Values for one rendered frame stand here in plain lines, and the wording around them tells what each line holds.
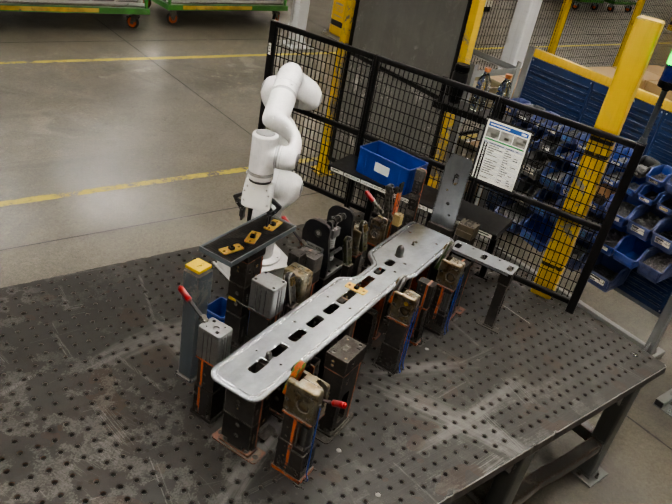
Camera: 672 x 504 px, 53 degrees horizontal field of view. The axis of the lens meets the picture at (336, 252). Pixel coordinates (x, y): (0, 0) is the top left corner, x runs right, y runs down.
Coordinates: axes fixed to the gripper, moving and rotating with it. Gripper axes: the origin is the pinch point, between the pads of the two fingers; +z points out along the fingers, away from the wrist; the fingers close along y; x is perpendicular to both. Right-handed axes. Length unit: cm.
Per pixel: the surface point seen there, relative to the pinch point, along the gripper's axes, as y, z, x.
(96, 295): -61, 53, 3
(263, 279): 9.6, 12.5, -15.3
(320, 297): 27.3, 23.5, -0.7
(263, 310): 11.9, 22.1, -18.8
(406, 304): 57, 22, 8
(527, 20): 100, -8, 468
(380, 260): 43, 23, 35
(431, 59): 33, -3, 263
